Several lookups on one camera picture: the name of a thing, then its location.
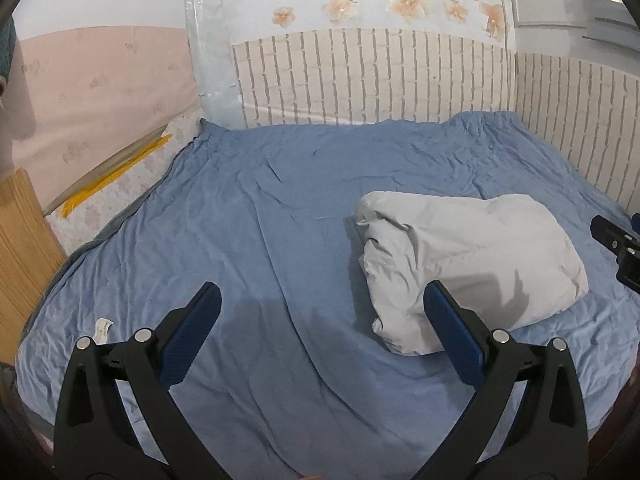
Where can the blue bed sheet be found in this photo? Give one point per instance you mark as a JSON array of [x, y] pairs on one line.
[[250, 220]]

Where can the clear plastic sheet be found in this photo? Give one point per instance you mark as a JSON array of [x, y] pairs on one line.
[[212, 60]]

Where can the white door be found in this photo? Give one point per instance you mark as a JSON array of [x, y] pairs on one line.
[[560, 0]]

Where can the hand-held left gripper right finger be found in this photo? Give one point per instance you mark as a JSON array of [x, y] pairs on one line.
[[452, 332]]

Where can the pink padded headboard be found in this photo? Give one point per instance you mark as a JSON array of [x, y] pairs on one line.
[[105, 100]]

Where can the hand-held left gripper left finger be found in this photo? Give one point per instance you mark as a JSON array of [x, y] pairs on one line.
[[192, 332]]

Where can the white sheet label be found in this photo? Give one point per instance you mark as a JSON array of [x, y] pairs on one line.
[[102, 331]]

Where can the brick pattern wall panel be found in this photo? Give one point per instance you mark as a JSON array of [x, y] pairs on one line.
[[375, 75]]

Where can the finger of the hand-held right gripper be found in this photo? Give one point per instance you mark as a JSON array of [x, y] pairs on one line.
[[612, 235], [636, 222]]

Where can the teal knitted garment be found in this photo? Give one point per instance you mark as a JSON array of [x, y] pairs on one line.
[[6, 50]]

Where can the wooden board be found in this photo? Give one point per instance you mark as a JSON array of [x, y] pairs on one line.
[[25, 260]]

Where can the yellow tape strip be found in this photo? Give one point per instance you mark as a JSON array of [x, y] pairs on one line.
[[115, 175]]

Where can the floral mattress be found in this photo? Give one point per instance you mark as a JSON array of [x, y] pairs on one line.
[[125, 180]]

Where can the light grey padded jacket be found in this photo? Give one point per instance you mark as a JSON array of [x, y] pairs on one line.
[[465, 255]]

